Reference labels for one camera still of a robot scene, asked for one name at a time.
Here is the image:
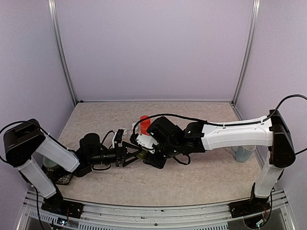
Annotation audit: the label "black square tray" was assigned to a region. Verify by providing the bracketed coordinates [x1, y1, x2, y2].
[42, 166, 73, 185]

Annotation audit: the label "right aluminium frame post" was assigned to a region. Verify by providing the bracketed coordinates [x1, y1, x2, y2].
[232, 0, 260, 107]

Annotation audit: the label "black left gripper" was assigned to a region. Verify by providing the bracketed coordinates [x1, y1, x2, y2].
[88, 141, 142, 167]

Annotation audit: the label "front aluminium rail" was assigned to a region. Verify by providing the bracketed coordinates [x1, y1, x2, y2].
[23, 191, 295, 230]

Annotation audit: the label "green ceramic bowl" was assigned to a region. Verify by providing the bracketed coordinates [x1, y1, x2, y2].
[43, 156, 59, 169]

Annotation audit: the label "green pill organizer box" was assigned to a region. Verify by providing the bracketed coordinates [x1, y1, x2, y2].
[136, 150, 148, 160]

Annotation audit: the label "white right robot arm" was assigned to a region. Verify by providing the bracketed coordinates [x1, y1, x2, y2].
[130, 110, 296, 213]

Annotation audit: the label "light blue mug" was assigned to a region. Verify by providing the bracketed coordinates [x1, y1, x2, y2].
[232, 146, 256, 163]

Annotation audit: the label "small white bottle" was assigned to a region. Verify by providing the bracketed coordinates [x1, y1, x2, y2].
[118, 128, 127, 135]

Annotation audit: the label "aluminium frame post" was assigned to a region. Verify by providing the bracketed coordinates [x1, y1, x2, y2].
[232, 0, 260, 107]
[48, 0, 78, 106]

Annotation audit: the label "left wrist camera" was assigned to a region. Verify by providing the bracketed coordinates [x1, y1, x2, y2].
[112, 130, 123, 149]

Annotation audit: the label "red cylindrical can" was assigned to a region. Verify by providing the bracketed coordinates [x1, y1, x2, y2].
[140, 115, 151, 136]

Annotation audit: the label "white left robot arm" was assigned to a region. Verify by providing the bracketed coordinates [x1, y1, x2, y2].
[0, 119, 141, 213]

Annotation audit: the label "left aluminium frame post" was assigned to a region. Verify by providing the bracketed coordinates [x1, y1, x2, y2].
[48, 0, 78, 106]

